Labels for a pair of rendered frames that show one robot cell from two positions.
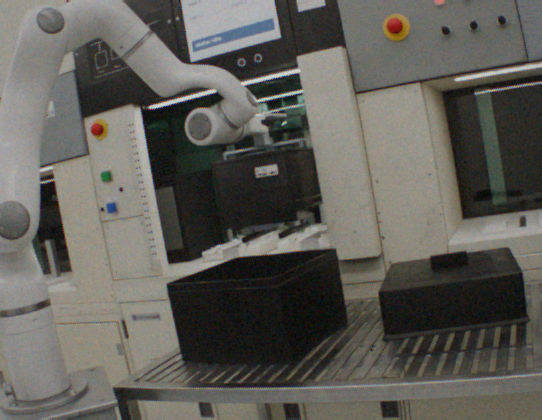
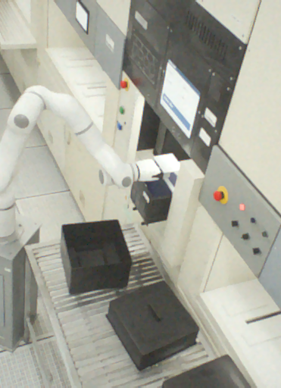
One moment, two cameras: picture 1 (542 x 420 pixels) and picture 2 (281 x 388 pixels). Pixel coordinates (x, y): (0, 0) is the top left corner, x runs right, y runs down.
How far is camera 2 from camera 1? 184 cm
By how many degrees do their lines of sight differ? 48
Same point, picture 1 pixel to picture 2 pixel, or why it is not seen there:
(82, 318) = not seen: hidden behind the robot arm
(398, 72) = (213, 213)
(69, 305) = not seen: hidden behind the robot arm
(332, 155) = (174, 214)
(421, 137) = (209, 247)
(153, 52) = (84, 140)
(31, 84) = (15, 136)
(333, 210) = (167, 233)
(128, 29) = (73, 126)
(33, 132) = (14, 152)
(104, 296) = not seen: hidden behind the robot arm
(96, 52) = (134, 42)
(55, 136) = (110, 64)
